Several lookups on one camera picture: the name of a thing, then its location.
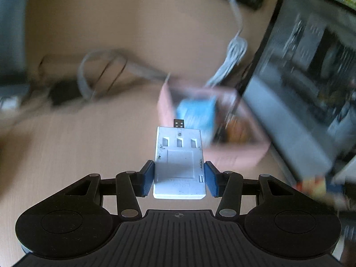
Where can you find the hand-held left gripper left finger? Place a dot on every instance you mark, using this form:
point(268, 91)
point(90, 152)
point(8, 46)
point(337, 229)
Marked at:
point(147, 178)

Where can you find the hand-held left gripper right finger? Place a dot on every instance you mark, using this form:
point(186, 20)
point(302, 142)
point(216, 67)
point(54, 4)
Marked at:
point(212, 180)

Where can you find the white usb hub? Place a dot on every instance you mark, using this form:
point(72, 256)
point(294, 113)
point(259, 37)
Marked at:
point(178, 167)

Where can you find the pink cardboard box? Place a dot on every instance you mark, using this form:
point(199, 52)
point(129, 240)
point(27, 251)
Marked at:
point(239, 155)

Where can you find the colourful blurred packet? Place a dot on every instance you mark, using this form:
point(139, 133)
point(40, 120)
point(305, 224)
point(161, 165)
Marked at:
point(314, 187)

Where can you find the black power adapter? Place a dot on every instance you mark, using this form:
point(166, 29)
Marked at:
point(65, 93)

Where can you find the black framed monitor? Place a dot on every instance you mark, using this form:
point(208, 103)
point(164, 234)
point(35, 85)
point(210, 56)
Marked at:
point(306, 89)

